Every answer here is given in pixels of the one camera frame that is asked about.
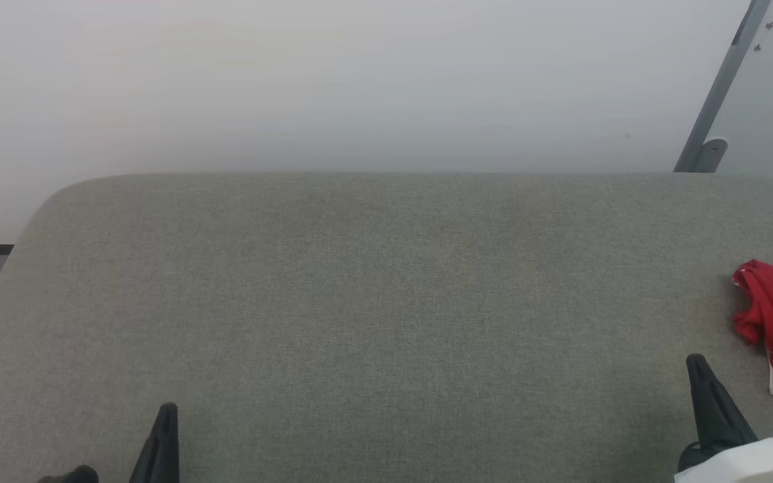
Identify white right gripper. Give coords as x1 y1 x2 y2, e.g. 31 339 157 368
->
673 353 773 483

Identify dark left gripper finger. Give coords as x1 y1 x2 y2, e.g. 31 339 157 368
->
129 402 181 483

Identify grey fabric sofa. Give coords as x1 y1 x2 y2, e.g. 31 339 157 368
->
0 172 773 483

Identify grey slanted metal bar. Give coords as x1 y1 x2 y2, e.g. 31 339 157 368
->
673 0 773 174

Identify grey metal bar bracket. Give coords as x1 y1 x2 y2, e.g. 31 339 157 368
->
694 138 729 174

